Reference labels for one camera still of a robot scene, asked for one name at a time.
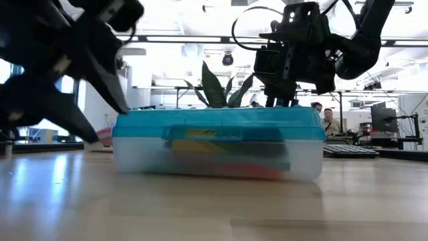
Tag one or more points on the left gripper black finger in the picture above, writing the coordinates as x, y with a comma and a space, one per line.
100, 60
40, 103

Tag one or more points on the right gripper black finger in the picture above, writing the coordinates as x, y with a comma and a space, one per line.
289, 98
271, 97

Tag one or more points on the blue-lidded clear pencil box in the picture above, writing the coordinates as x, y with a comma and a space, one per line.
217, 120

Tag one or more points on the yellow and green crayon box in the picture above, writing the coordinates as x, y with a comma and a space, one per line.
197, 147

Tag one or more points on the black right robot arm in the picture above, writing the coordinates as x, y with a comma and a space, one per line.
361, 50

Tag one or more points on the person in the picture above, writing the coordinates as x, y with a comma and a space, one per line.
329, 125
317, 107

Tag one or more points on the green succulent plant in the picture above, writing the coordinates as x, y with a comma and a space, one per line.
214, 90

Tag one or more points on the pink and white stapler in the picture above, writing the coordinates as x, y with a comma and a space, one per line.
105, 135

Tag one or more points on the black calculator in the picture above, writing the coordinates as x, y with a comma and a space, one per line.
347, 150

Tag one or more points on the black overhead beam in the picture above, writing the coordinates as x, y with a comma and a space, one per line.
184, 39

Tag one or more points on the black computer monitor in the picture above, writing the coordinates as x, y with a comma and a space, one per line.
384, 118

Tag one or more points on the white cabinet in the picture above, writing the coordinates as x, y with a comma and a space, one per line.
406, 114

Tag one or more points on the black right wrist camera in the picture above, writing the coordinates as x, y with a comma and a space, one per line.
269, 61

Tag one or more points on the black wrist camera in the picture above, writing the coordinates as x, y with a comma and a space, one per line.
130, 15
269, 61

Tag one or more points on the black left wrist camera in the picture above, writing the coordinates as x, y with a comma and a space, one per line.
130, 15

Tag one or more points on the black hanging camera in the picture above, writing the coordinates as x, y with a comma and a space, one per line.
227, 59

